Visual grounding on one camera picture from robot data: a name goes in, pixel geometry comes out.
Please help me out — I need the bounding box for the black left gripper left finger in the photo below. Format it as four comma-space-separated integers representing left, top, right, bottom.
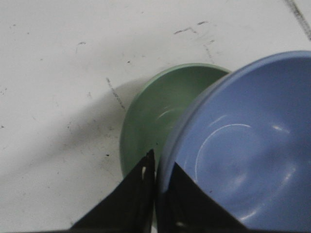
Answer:
70, 149, 155, 230

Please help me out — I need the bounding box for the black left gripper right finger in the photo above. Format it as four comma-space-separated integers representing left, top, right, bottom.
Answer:
156, 163, 247, 230

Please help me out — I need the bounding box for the blue bowl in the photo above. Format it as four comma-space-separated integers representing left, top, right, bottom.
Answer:
155, 50, 311, 232

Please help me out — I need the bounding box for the green bowl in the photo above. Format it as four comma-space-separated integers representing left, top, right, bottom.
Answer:
119, 63, 230, 176

